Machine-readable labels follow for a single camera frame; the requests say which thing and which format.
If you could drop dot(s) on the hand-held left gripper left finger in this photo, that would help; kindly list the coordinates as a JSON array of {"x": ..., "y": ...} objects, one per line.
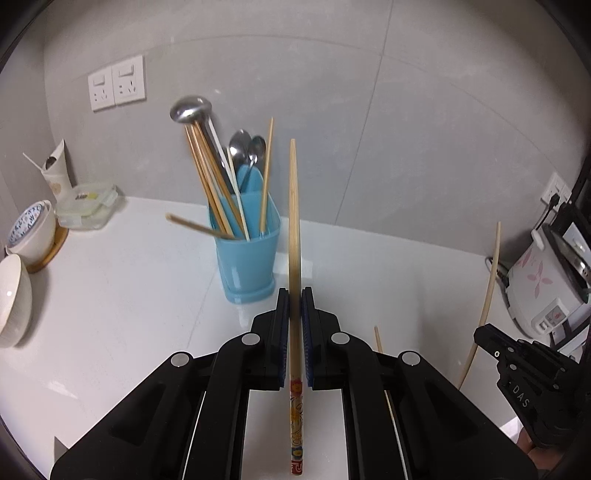
[{"x": 277, "y": 341}]

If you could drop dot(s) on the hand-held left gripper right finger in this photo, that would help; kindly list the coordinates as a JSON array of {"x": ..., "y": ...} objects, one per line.
[{"x": 310, "y": 341}]

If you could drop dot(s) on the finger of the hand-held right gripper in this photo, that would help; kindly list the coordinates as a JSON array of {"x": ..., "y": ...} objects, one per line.
[{"x": 487, "y": 337}]

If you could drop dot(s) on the thin cream chopstick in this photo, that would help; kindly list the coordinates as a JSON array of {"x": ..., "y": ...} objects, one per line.
[{"x": 491, "y": 277}]

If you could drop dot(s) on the group of bamboo chopsticks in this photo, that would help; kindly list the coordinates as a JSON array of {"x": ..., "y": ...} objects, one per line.
[{"x": 378, "y": 341}]

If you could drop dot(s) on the blue plastic utensil holder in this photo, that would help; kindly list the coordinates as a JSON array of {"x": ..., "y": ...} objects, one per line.
[{"x": 249, "y": 267}]

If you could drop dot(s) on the cream bamboo chopstick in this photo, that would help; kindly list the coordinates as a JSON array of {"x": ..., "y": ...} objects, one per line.
[{"x": 266, "y": 175}]

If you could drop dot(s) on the tan bamboo chopstick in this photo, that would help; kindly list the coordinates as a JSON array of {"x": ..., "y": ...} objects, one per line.
[{"x": 211, "y": 177}]

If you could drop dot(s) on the white rice cooker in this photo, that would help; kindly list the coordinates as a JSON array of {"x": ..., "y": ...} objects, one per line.
[{"x": 535, "y": 277}]

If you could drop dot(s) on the thin white stick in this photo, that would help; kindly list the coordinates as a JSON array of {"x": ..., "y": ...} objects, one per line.
[{"x": 240, "y": 203}]

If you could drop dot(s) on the small metal spoon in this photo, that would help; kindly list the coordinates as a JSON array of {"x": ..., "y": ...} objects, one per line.
[{"x": 257, "y": 146}]

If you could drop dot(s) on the large metal spoon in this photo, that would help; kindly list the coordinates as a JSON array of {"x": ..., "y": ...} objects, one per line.
[{"x": 239, "y": 144}]

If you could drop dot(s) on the clear plastic food container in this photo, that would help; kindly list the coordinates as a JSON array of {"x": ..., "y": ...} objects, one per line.
[{"x": 85, "y": 207}]

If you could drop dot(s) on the wooden board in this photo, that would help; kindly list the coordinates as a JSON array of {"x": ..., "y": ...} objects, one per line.
[{"x": 55, "y": 249}]

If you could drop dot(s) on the metal ladle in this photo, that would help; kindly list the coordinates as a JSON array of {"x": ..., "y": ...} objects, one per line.
[{"x": 190, "y": 110}]

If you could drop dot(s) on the plain white bowl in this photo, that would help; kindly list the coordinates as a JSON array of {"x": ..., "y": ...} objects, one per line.
[{"x": 14, "y": 300}]

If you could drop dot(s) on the blue patterned white bowl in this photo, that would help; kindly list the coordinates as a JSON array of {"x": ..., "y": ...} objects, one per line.
[{"x": 32, "y": 235}]

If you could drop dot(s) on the white wall socket with plug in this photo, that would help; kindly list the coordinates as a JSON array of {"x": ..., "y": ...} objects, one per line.
[{"x": 558, "y": 184}]

